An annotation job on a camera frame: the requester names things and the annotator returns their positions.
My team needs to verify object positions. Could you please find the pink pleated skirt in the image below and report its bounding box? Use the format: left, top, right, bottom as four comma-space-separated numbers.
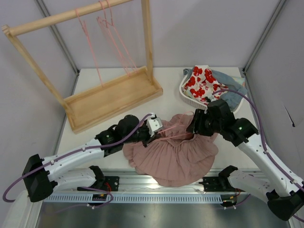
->
122, 113, 219, 188

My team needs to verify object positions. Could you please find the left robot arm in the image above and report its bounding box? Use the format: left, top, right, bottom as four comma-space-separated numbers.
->
22, 114, 163, 202

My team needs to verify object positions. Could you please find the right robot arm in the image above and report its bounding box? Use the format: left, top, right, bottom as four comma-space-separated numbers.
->
187, 99, 304, 221

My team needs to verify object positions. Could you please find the blue denim garment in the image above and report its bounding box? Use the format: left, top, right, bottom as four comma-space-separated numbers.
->
183, 68, 247, 110

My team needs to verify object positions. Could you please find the red floral white garment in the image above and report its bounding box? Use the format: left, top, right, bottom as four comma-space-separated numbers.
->
181, 65, 228, 105

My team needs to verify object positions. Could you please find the wooden clothes rack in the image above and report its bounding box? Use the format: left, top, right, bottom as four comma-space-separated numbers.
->
1, 0, 164, 134

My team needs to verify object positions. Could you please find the white laundry basket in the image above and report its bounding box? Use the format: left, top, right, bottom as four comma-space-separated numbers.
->
179, 68, 247, 113

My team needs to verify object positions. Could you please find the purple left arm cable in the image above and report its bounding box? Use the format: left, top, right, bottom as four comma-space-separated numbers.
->
2, 113, 155, 213

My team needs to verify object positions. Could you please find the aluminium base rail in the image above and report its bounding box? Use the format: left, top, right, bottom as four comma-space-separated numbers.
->
54, 168, 269, 194

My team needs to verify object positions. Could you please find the white slotted cable duct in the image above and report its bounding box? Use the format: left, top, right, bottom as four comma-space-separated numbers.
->
43, 193, 223, 204

